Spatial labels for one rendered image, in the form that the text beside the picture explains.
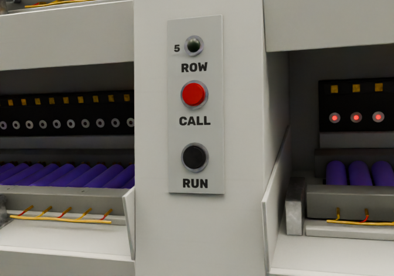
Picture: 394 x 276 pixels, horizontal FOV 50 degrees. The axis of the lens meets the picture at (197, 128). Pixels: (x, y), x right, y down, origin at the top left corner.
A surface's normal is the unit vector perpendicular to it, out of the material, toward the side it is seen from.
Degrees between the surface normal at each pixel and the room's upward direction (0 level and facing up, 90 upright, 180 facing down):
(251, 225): 90
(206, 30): 90
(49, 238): 16
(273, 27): 106
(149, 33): 90
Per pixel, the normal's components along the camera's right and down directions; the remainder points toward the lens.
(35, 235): -0.09, -0.97
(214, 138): -0.30, -0.02
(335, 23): -0.29, 0.26
